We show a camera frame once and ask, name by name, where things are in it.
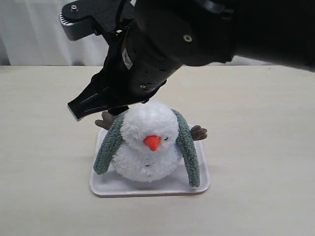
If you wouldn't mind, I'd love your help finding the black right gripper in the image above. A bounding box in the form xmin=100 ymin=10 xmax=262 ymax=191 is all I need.
xmin=91 ymin=0 xmax=234 ymax=98

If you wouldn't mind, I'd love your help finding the green fuzzy scarf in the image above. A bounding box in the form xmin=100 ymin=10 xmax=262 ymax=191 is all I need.
xmin=93 ymin=109 xmax=201 ymax=189

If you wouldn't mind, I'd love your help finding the white plush snowman toy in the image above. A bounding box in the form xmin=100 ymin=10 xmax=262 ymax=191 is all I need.
xmin=94 ymin=100 xmax=209 ymax=183

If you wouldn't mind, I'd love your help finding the white rectangular plastic tray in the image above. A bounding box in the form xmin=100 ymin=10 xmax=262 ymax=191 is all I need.
xmin=90 ymin=141 xmax=211 ymax=198

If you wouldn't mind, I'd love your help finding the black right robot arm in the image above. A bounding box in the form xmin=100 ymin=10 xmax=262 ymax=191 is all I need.
xmin=59 ymin=0 xmax=315 ymax=120

